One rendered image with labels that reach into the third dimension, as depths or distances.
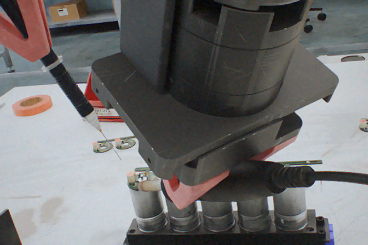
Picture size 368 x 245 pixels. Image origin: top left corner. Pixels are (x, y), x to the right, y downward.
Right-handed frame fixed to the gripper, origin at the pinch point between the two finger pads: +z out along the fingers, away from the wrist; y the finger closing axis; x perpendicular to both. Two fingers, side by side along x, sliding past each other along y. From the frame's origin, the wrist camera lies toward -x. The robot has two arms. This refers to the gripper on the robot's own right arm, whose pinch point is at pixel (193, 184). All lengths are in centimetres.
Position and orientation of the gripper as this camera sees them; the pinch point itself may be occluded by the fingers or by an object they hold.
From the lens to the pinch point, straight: 29.3
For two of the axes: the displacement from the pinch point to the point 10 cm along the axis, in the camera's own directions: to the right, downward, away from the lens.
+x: 5.6, 6.6, -5.0
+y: -8.2, 3.5, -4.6
